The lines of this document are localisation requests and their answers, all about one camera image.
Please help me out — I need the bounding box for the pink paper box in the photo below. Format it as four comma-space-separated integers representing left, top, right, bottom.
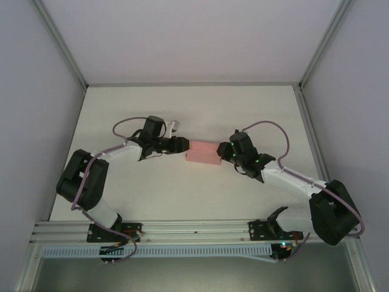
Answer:
185, 139, 224, 167

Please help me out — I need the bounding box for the aluminium frame post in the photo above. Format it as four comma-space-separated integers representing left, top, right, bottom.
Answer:
32, 0, 89, 89
298, 0, 356, 89

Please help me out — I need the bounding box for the aluminium side rail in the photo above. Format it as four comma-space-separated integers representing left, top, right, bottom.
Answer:
295, 86, 343, 218

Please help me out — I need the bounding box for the white slotted cable duct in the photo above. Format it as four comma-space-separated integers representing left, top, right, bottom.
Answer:
42, 245, 273, 259

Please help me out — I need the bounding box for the aluminium mounting rail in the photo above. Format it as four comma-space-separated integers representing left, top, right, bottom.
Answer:
30, 216, 357, 245

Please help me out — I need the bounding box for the aluminium frame crossbar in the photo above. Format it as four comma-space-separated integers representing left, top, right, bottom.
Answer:
86, 81, 302, 89

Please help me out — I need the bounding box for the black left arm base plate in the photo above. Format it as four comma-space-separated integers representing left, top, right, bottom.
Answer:
87, 221, 144, 244

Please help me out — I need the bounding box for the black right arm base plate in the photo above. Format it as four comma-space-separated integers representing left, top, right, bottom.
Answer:
248, 219, 305, 242

